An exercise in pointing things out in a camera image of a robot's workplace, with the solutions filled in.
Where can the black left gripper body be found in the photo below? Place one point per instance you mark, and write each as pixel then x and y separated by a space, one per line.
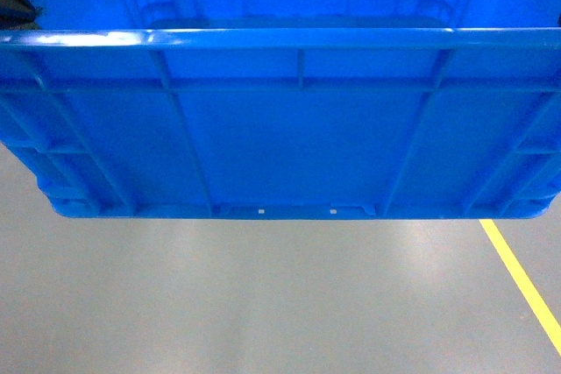
pixel 13 2

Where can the large blue plastic crate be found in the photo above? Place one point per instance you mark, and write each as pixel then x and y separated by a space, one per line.
pixel 286 109

